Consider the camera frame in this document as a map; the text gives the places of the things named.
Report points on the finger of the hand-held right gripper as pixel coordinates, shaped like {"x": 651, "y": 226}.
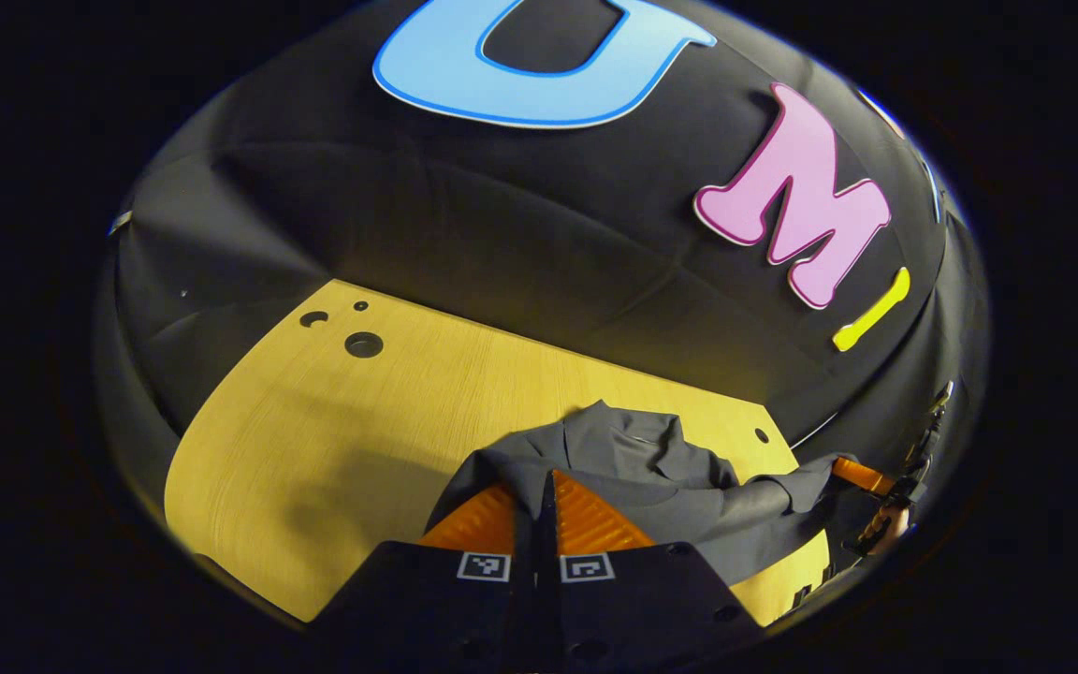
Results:
{"x": 865, "y": 476}

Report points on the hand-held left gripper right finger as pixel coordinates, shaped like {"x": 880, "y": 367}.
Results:
{"x": 550, "y": 599}

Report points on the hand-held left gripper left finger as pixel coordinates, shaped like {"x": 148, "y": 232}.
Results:
{"x": 525, "y": 608}

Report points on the gray polo shirt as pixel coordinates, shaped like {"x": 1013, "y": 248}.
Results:
{"x": 670, "y": 505}

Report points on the black backdrop cloth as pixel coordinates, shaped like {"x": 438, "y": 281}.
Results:
{"x": 502, "y": 215}

